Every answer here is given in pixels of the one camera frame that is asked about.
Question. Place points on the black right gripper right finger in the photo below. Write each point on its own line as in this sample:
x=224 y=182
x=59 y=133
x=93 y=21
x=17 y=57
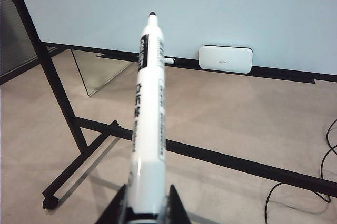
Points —
x=175 y=211

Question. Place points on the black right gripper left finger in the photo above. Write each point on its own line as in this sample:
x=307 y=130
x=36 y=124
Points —
x=117 y=211

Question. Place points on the white marker pen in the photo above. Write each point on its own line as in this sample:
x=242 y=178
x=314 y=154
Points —
x=148 y=103

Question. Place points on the white marker with black cap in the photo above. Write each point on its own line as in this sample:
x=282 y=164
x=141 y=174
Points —
x=171 y=60

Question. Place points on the white rectangular whiteboard eraser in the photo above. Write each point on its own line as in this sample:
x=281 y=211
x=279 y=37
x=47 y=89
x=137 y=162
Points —
x=223 y=59

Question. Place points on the grey window blinds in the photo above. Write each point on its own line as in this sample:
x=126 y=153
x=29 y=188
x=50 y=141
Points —
x=13 y=37

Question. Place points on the whiteboard with black frame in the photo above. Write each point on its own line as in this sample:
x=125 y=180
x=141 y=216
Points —
x=237 y=11

